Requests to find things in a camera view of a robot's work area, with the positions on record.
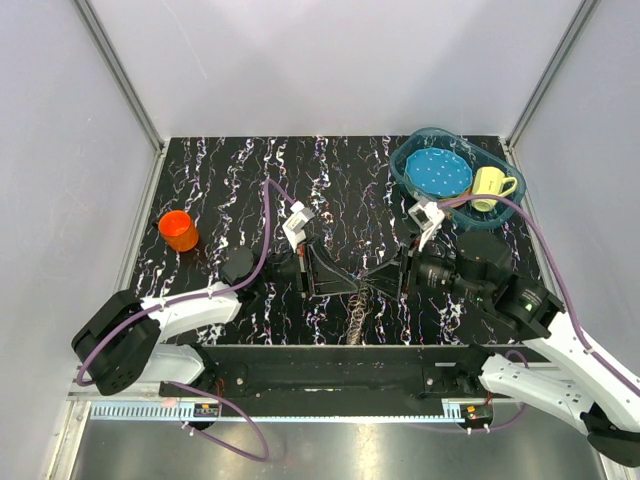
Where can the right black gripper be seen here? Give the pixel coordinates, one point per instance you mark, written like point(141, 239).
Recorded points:
point(387, 278)

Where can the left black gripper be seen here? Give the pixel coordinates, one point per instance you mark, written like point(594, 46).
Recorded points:
point(325, 278)

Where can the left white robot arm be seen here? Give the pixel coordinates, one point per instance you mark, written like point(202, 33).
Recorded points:
point(125, 341)

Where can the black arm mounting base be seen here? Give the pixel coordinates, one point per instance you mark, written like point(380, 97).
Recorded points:
point(416, 371)

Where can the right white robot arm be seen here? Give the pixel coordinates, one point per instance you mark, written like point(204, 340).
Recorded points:
point(600, 398)

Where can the blue polka dot plate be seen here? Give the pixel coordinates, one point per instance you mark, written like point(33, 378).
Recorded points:
point(438, 172)

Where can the yellow ceramic mug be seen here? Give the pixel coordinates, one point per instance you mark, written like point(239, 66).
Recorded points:
point(492, 181)

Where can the orange plastic cup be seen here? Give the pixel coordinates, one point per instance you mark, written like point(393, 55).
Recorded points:
point(179, 231)

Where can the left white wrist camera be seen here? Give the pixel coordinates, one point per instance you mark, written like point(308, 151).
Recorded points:
point(294, 226)

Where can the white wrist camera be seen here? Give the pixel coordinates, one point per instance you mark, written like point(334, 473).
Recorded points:
point(294, 226)
point(428, 217)

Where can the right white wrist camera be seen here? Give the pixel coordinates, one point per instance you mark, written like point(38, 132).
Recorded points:
point(428, 217)

